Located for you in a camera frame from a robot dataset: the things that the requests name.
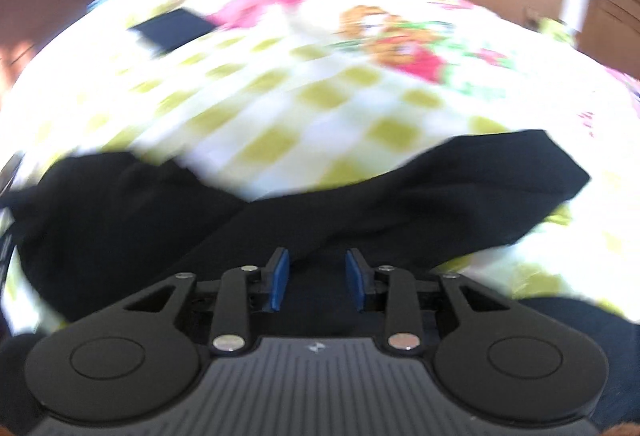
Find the pink quilt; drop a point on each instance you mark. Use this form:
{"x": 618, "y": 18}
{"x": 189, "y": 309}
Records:
{"x": 270, "y": 0}

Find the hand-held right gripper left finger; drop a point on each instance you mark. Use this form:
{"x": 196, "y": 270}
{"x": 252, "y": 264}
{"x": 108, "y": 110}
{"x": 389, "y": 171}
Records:
{"x": 278, "y": 280}

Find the yellow checked cartoon bed cover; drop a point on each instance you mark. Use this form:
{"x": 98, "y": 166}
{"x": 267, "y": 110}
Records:
{"x": 300, "y": 80}

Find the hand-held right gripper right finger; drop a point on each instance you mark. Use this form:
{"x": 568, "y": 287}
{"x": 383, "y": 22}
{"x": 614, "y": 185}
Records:
{"x": 354, "y": 281}

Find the black pants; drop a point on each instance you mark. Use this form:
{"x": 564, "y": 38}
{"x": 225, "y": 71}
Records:
{"x": 350, "y": 211}

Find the dark blue folded cloth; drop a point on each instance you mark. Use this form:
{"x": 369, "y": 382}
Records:
{"x": 171, "y": 31}

